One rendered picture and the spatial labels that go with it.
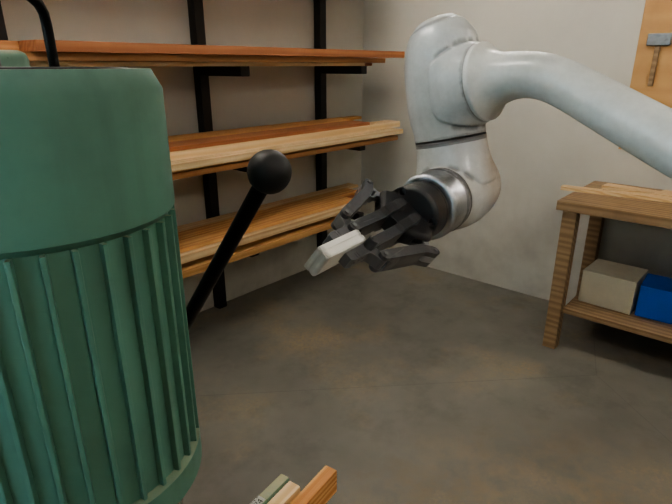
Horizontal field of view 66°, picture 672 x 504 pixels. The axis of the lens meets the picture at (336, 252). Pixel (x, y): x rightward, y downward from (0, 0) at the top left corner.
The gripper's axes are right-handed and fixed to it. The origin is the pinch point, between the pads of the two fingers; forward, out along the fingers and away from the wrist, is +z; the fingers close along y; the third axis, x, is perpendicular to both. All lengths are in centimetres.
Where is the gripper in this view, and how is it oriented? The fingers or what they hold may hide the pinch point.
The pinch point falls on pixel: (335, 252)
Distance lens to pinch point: 51.7
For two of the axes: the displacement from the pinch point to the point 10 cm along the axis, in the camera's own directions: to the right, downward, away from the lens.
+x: 5.0, -6.4, -5.9
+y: -6.6, -7.2, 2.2
